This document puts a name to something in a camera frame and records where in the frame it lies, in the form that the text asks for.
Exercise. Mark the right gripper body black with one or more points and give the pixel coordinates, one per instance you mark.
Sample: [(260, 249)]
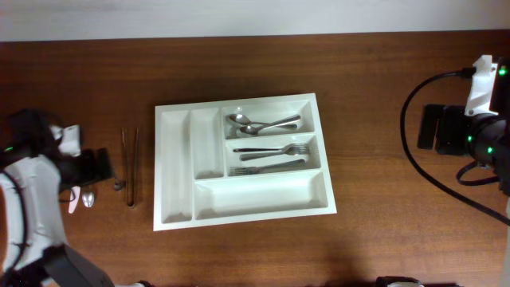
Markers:
[(454, 130)]

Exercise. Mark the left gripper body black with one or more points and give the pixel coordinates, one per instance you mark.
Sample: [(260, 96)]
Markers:
[(87, 168)]

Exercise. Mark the small steel teaspoon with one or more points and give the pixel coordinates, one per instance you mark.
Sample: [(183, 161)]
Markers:
[(88, 198)]

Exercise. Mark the steel fork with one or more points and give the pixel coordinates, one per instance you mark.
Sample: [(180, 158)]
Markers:
[(287, 151), (257, 149), (236, 171)]

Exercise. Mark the steel tablespoon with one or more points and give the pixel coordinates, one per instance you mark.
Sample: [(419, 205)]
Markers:
[(242, 120), (251, 131)]

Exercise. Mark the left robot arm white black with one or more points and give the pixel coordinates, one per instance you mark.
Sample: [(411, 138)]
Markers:
[(41, 161)]

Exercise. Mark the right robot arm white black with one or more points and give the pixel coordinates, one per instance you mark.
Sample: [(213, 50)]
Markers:
[(478, 129)]

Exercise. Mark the white plastic knife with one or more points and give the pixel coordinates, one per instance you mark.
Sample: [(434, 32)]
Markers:
[(74, 199)]

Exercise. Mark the small steel teaspoon angled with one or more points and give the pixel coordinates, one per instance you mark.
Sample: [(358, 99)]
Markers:
[(119, 184)]

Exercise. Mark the white plastic cutlery tray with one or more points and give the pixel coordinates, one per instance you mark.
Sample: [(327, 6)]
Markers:
[(235, 161)]

